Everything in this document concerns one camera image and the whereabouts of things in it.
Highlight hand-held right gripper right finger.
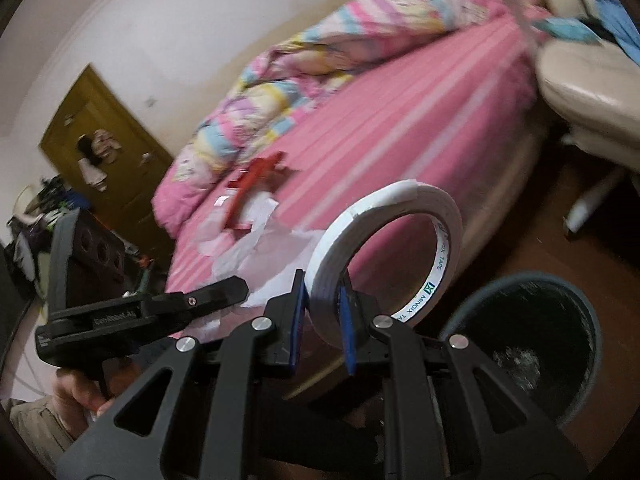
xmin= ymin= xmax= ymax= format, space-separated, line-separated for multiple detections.
xmin=337 ymin=284 xmax=592 ymax=480

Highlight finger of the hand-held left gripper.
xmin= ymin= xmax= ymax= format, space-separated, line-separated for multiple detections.
xmin=150 ymin=276 xmax=250 ymax=322

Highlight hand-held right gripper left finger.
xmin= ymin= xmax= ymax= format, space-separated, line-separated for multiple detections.
xmin=55 ymin=269 xmax=308 ymax=480

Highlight white tissue paper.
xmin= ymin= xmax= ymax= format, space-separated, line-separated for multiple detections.
xmin=212 ymin=224 xmax=332 ymax=333

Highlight red snack wrapper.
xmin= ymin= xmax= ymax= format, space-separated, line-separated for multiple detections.
xmin=222 ymin=151 xmax=297 ymax=234

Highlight white tape roll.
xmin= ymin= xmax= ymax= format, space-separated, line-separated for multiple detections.
xmin=305 ymin=178 xmax=464 ymax=349

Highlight dark round trash bin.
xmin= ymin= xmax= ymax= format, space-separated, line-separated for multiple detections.
xmin=437 ymin=271 xmax=604 ymax=429

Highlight person's left hand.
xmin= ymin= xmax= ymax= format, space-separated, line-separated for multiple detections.
xmin=52 ymin=366 xmax=123 ymax=423

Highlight clear plastic wrap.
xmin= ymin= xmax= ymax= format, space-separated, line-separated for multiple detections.
xmin=197 ymin=195 xmax=281 ymax=273

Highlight brown box with round holes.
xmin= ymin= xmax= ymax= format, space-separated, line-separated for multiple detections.
xmin=70 ymin=212 xmax=128 ymax=303

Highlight dark cluttered pile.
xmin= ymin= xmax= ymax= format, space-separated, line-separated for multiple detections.
xmin=7 ymin=175 xmax=92 ymax=286

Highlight person's khaki pants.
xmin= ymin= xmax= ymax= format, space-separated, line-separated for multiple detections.
xmin=0 ymin=395 xmax=76 ymax=468

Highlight clothes hanging on door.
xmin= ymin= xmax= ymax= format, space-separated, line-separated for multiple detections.
xmin=75 ymin=129 xmax=124 ymax=192

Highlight brown wooden door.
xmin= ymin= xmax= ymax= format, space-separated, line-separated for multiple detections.
xmin=39 ymin=63 xmax=176 ymax=276

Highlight pink striped bed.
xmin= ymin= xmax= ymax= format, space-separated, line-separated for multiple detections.
xmin=10 ymin=0 xmax=550 ymax=401

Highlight pink cartoon printed quilt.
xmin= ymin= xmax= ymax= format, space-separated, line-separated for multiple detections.
xmin=151 ymin=0 xmax=507 ymax=239

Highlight beige tufted chair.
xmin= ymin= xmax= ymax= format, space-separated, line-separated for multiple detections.
xmin=486 ymin=0 xmax=640 ymax=235

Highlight light blue cloth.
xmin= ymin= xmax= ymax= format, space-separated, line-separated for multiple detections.
xmin=542 ymin=0 xmax=640 ymax=63

